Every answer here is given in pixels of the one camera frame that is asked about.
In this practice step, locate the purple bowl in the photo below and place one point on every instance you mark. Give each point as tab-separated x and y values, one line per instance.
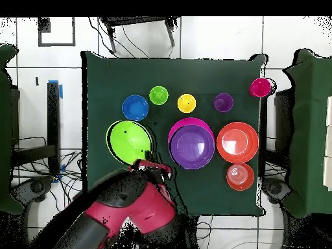
192	147

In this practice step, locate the blue tape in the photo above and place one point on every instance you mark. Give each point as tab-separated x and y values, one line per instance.
61	90

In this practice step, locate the black stool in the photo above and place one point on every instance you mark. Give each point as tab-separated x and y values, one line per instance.
135	20

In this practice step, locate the large pink bowl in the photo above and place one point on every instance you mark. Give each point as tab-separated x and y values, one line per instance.
186	121

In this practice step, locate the blue bowl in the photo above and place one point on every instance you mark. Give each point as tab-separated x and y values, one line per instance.
135	108

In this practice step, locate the dark green tablecloth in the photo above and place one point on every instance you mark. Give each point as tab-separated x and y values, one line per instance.
155	72

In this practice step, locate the pink cup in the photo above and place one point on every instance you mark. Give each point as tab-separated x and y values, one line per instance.
260	87

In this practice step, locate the small orange bowl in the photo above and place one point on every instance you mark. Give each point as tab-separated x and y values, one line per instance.
240	177

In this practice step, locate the green cup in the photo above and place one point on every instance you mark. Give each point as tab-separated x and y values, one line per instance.
159	95

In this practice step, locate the purple cup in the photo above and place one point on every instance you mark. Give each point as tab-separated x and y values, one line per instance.
223	102

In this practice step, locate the yellow cup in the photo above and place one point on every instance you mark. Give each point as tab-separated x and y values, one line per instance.
186	103

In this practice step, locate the black metal frame beam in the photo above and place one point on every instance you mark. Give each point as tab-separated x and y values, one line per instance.
53	116

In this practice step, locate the green cloth side table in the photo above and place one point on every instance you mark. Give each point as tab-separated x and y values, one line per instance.
5	129
311	129

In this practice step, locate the large orange bowl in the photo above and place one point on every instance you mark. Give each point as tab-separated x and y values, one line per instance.
223	155

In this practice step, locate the black metal post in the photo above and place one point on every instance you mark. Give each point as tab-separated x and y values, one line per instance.
264	124

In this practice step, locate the green bowl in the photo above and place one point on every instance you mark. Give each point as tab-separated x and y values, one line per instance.
129	142

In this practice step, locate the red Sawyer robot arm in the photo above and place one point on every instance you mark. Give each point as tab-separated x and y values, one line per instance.
129	207

